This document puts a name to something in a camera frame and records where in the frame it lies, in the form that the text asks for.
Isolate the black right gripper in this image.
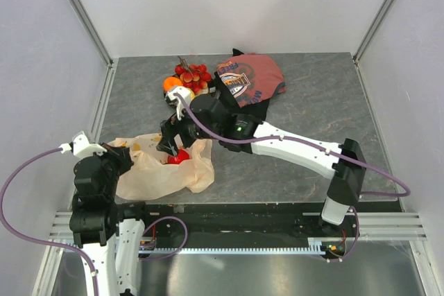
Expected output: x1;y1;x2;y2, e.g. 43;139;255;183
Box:
157;99;221;156

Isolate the red apple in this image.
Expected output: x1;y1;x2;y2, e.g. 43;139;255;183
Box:
167;149;190;165

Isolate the beige banana print plastic bag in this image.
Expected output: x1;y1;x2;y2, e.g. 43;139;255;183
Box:
108;133;214;201

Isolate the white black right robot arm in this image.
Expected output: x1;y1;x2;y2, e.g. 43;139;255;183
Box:
156;93;366;236

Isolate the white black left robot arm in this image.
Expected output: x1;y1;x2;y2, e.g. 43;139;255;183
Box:
69;146;153;295

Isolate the yellow pear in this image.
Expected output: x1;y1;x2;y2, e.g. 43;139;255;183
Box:
187;88;195;100

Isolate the orange fruit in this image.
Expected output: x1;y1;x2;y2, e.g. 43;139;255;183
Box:
163;76;183;92

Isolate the black fruit plate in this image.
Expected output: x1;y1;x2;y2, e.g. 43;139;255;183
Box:
183;80;216;97

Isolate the red cherry tomatoes cluster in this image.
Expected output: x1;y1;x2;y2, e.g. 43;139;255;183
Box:
173;56;216;90

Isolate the black folded garment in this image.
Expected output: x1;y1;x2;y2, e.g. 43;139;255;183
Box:
214;49;270;120

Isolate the red printed folded t-shirt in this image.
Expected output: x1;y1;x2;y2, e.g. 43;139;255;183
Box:
216;54;286;107

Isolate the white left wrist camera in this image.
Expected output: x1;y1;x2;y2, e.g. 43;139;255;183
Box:
59;131;107;159

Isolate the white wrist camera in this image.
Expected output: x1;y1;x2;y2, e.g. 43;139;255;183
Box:
59;131;107;159
165;86;192;121

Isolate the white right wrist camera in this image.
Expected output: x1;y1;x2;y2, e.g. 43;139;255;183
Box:
165;86;192;121

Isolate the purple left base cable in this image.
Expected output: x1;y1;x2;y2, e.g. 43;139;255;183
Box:
137;216;190;261

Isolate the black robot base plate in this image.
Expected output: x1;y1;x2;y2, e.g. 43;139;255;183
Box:
144;203;357;247

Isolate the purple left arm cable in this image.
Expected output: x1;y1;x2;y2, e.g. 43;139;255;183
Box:
0;146;100;296

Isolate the grey slotted cable duct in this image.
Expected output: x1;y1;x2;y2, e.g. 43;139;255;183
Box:
139;238;346;256

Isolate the left aluminium frame post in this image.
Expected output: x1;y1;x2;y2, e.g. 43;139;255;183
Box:
69;0;114;68

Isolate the aluminium frame post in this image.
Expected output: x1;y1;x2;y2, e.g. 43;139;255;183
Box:
69;0;114;68
352;0;396;64

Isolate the aluminium cross rail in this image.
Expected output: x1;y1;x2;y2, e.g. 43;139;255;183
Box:
49;212;427;241

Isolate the right aluminium frame post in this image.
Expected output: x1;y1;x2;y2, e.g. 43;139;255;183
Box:
352;0;396;64

